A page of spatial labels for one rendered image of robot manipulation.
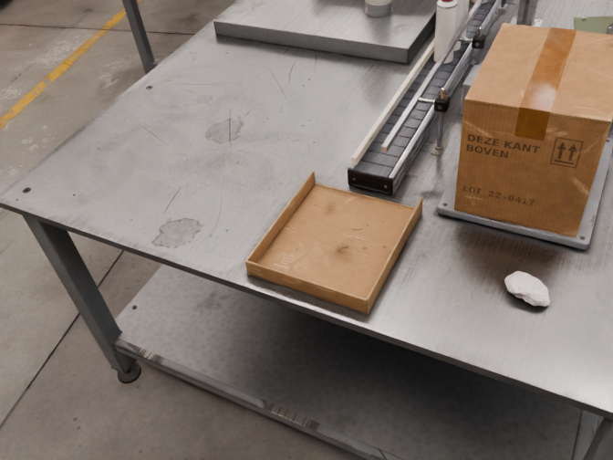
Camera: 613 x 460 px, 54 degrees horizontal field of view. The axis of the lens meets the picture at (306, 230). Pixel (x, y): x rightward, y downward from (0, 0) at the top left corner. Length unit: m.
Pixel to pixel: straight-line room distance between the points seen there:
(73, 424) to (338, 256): 1.24
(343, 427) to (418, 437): 0.20
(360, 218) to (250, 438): 0.92
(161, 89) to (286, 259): 0.82
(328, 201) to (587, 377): 0.62
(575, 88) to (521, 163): 0.16
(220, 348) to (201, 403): 0.25
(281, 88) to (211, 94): 0.20
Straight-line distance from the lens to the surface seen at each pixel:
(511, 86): 1.16
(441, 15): 1.64
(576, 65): 1.24
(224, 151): 1.53
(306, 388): 1.75
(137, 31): 3.35
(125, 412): 2.11
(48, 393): 2.27
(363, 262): 1.19
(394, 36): 1.85
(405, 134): 1.43
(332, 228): 1.26
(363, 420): 1.69
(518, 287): 1.14
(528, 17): 1.99
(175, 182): 1.47
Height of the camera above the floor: 1.72
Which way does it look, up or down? 44 degrees down
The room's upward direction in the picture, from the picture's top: 8 degrees counter-clockwise
